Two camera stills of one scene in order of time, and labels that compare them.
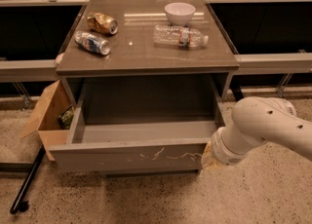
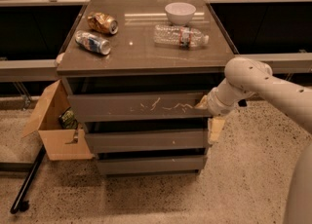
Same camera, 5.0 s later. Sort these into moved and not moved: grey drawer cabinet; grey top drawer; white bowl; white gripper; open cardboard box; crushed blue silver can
Moved: grey top drawer; white gripper
Not moved: open cardboard box; white bowl; grey drawer cabinet; crushed blue silver can
